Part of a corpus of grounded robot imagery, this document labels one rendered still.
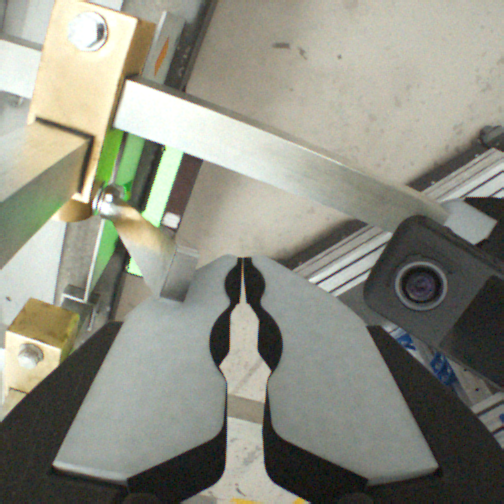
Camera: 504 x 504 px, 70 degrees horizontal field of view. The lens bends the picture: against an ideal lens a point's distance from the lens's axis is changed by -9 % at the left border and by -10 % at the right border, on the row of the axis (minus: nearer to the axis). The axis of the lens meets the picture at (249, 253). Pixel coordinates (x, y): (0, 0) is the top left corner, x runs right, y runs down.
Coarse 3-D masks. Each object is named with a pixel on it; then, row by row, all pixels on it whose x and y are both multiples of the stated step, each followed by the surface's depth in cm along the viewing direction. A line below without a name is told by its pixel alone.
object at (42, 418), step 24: (96, 336) 8; (72, 360) 8; (96, 360) 8; (48, 384) 7; (72, 384) 7; (24, 408) 6; (48, 408) 6; (72, 408) 7; (0, 432) 6; (24, 432) 6; (48, 432) 6; (0, 456) 5; (24, 456) 6; (48, 456) 6; (0, 480) 5; (24, 480) 5; (48, 480) 5; (72, 480) 5
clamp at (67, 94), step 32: (64, 0) 18; (64, 32) 19; (128, 32) 19; (64, 64) 20; (96, 64) 20; (128, 64) 21; (32, 96) 21; (64, 96) 21; (96, 96) 21; (64, 128) 22; (96, 128) 22; (96, 160) 23; (96, 192) 25
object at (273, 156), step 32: (0, 32) 22; (0, 64) 20; (32, 64) 21; (128, 96) 22; (160, 96) 22; (192, 96) 24; (128, 128) 23; (160, 128) 23; (192, 128) 23; (224, 128) 23; (256, 128) 23; (224, 160) 24; (256, 160) 24; (288, 160) 24; (320, 160) 24; (320, 192) 25; (352, 192) 25; (384, 192) 25; (416, 192) 27; (384, 224) 26
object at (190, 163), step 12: (192, 156) 40; (180, 168) 40; (192, 168) 40; (180, 180) 41; (192, 180) 41; (180, 192) 41; (168, 204) 42; (180, 204) 42; (168, 216) 43; (180, 216) 43; (168, 228) 43
